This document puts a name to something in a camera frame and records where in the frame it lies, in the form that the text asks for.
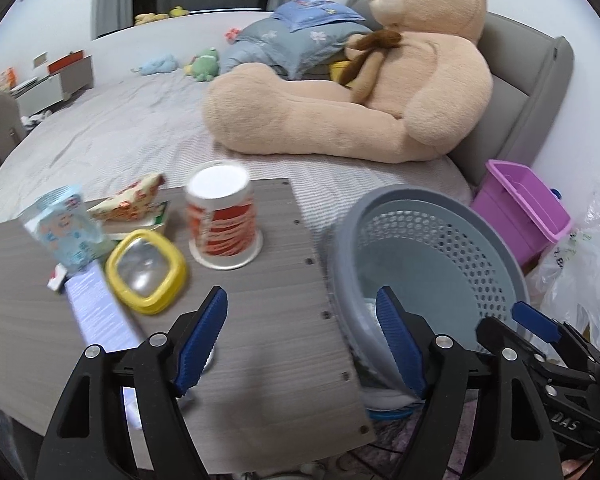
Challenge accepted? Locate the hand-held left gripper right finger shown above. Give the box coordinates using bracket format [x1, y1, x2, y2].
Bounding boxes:
[375, 285, 576, 480]

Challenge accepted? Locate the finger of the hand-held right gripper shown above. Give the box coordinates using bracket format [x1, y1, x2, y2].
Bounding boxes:
[477, 316, 548, 368]
[511, 302, 600, 376]

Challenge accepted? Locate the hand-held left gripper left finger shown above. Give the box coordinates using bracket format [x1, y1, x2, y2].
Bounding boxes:
[35, 285, 229, 480]

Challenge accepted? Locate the yellow square lidded container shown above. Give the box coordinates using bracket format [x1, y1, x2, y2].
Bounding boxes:
[105, 229, 188, 316]

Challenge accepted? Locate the grey perforated plastic basket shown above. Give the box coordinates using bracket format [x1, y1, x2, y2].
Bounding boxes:
[325, 185, 531, 411]

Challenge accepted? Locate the small white printed box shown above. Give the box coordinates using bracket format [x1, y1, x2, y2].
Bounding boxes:
[47, 260, 146, 356]

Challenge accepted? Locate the red and white paper cup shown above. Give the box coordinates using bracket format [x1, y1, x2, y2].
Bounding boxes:
[186, 160, 264, 271]

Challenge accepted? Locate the light blue printed pouch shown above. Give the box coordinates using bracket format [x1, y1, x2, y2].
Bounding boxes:
[19, 185, 116, 273]

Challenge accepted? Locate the person's right hand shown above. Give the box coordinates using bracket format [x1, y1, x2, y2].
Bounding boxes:
[565, 457, 598, 480]

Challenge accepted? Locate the clear plastic bag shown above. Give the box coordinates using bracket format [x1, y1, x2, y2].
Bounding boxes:
[525, 185, 600, 356]

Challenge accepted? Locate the purple floral cloth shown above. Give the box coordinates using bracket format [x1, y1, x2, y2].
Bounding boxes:
[330, 415, 431, 480]

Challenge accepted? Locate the purple plastic bin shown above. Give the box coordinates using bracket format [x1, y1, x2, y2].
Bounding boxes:
[470, 159, 573, 268]

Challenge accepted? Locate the flat green and white box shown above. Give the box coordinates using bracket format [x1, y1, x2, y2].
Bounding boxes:
[100, 200, 173, 241]

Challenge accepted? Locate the red and yellow snack packet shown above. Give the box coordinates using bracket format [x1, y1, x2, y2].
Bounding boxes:
[87, 172, 163, 223]

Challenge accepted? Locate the bed with grey sheet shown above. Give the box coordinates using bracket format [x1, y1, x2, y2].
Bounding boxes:
[0, 10, 473, 231]

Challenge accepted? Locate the grey padded headboard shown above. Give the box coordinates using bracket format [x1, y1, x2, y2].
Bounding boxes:
[347, 0, 575, 186]

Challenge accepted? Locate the large beige teddy bear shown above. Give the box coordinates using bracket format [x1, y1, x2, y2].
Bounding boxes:
[201, 0, 498, 163]

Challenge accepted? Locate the green frog plush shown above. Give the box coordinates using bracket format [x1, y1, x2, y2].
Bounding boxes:
[184, 47, 221, 82]

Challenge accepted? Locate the light blue plush toy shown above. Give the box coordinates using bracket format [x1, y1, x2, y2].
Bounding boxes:
[131, 55, 178, 77]

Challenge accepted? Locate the small brown plush toy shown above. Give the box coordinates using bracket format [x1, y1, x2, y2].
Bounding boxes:
[337, 29, 402, 106]

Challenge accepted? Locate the white drawer cabinet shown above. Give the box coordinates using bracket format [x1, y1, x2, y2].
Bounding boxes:
[10, 50, 95, 116]

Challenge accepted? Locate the grey blue flowered pillow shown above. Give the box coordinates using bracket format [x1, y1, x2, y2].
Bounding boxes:
[220, 17, 376, 81]

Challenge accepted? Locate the grey chair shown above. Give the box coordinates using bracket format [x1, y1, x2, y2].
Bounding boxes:
[0, 84, 26, 161]

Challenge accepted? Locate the blue patterned pillow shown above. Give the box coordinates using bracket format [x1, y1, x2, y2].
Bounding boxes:
[272, 0, 373, 33]

